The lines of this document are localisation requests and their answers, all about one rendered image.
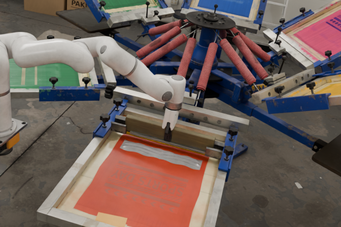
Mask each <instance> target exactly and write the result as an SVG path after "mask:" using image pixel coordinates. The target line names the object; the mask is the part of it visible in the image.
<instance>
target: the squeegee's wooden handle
mask: <svg viewBox="0 0 341 227"><path fill-rule="evenodd" d="M162 124H163V123H160V122H156V121H152V120H148V119H144V118H140V117H136V116H132V115H127V116H126V118H125V125H126V126H127V127H126V131H127V132H130V131H134V132H138V133H142V134H146V135H149V136H153V137H157V138H160V139H164V134H165V128H166V127H165V128H164V129H163V128H162ZM215 139H216V137H214V136H209V135H205V134H202V133H198V132H194V131H190V130H186V129H182V128H179V127H174V128H173V130H172V138H171V141H172V142H175V143H179V144H183V145H187V146H190V147H194V148H198V149H202V150H206V147H210V148H214V143H215Z"/></svg>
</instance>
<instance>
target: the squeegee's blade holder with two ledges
mask: <svg viewBox="0 0 341 227"><path fill-rule="evenodd" d="M130 134H132V135H136V136H139V137H143V138H147V139H151V140H155V141H158V142H162V143H166V144H170V145H173V146H177V147H181V148H184V149H188V150H192V151H195V152H198V153H202V154H205V150H202V149H198V148H194V147H190V146H187V145H183V144H179V143H175V142H172V141H171V142H168V141H164V139H160V138H157V137H153V136H149V135H146V134H142V133H138V132H134V131H130Z"/></svg>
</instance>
